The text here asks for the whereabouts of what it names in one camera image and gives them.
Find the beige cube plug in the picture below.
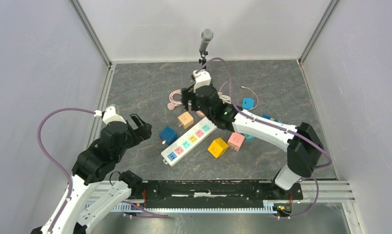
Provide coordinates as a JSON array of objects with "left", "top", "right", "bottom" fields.
[{"left": 177, "top": 112, "right": 194, "bottom": 129}]

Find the blue cube plug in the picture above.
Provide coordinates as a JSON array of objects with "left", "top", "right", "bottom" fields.
[{"left": 159, "top": 126, "right": 178, "bottom": 145}]

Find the yellow cube plug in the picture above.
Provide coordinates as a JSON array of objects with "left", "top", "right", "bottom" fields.
[{"left": 208, "top": 137, "right": 229, "bottom": 158}]

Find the pink cube plug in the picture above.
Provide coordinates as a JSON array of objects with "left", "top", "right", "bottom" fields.
[{"left": 227, "top": 132, "right": 245, "bottom": 152}]

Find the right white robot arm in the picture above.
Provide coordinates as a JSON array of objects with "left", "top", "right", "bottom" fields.
[{"left": 181, "top": 85, "right": 324, "bottom": 199}]

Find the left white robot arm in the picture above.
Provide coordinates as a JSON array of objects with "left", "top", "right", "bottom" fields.
[{"left": 31, "top": 106, "right": 152, "bottom": 234}]

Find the round pink socket base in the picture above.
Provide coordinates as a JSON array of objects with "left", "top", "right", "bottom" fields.
[{"left": 196, "top": 111, "right": 205, "bottom": 117}]

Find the white power strip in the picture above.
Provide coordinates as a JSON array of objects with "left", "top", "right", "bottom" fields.
[{"left": 160, "top": 117, "right": 217, "bottom": 167}]

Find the black tripod stand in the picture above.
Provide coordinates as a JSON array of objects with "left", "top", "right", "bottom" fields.
[{"left": 198, "top": 51, "right": 209, "bottom": 70}]

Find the teal power strip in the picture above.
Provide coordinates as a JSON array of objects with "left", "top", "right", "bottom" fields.
[{"left": 243, "top": 134, "right": 255, "bottom": 141}]

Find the blue green toy block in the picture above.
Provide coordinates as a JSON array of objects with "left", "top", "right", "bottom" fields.
[{"left": 262, "top": 115, "right": 283, "bottom": 123}]

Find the silver microphone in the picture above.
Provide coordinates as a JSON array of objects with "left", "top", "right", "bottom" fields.
[{"left": 199, "top": 29, "right": 214, "bottom": 53}]

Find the white coiled cable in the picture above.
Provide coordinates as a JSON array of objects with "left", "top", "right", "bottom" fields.
[{"left": 217, "top": 92, "right": 232, "bottom": 105}]

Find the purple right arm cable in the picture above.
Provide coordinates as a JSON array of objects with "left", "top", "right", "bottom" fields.
[{"left": 196, "top": 57, "right": 333, "bottom": 218}]

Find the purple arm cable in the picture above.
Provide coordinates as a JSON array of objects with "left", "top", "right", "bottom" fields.
[
  {"left": 37, "top": 108, "right": 97, "bottom": 234},
  {"left": 196, "top": 57, "right": 333, "bottom": 218}
]

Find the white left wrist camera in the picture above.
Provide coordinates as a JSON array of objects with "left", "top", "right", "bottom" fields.
[{"left": 94, "top": 104, "right": 127, "bottom": 125}]

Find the pink coiled cable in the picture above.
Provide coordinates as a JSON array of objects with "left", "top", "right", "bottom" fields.
[{"left": 167, "top": 90, "right": 184, "bottom": 111}]

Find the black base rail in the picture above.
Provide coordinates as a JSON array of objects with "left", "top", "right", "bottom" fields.
[{"left": 129, "top": 179, "right": 303, "bottom": 208}]

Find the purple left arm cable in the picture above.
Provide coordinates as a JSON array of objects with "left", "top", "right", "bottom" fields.
[{"left": 37, "top": 108, "right": 97, "bottom": 234}]

